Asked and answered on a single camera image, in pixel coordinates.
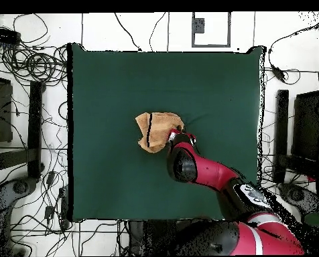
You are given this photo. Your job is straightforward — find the tan terry towel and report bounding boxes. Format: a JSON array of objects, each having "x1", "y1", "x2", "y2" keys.
[{"x1": 135, "y1": 111, "x2": 185, "y2": 154}]

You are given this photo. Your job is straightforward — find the dark green table cloth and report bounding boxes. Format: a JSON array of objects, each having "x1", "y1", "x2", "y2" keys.
[{"x1": 67, "y1": 42, "x2": 266, "y2": 223}]

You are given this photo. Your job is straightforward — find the black stand base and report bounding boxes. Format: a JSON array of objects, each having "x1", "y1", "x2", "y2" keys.
[
  {"x1": 0, "y1": 80, "x2": 45, "y2": 180},
  {"x1": 272, "y1": 89, "x2": 319, "y2": 184}
]

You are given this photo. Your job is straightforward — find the small grey box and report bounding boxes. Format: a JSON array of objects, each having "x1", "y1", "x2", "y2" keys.
[{"x1": 192, "y1": 17, "x2": 205, "y2": 34}]

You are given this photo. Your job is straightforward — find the black box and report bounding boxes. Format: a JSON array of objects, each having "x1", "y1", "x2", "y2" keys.
[
  {"x1": 292, "y1": 90, "x2": 319, "y2": 159},
  {"x1": 0, "y1": 76, "x2": 13, "y2": 143}
]

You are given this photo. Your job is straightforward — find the office chair base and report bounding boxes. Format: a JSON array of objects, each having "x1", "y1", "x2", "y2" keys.
[
  {"x1": 0, "y1": 177, "x2": 38, "y2": 215},
  {"x1": 278, "y1": 183, "x2": 319, "y2": 215}
]

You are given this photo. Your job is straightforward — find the black power strip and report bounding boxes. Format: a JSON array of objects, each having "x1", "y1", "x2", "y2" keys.
[{"x1": 0, "y1": 25, "x2": 21, "y2": 45}]

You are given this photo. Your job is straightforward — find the thin black cable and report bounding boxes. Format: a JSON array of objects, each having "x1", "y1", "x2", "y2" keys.
[
  {"x1": 113, "y1": 12, "x2": 143, "y2": 52},
  {"x1": 149, "y1": 11, "x2": 167, "y2": 52}
]

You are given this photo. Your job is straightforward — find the grey square floor frame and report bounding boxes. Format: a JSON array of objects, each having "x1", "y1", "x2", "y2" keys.
[{"x1": 191, "y1": 11, "x2": 232, "y2": 48}]

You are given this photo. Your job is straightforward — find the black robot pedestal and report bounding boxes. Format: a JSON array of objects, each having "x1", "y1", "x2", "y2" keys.
[{"x1": 127, "y1": 220, "x2": 182, "y2": 256}]

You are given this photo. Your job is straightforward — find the coiled black cables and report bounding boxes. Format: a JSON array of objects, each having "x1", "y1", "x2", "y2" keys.
[{"x1": 1, "y1": 45, "x2": 68, "y2": 86}]

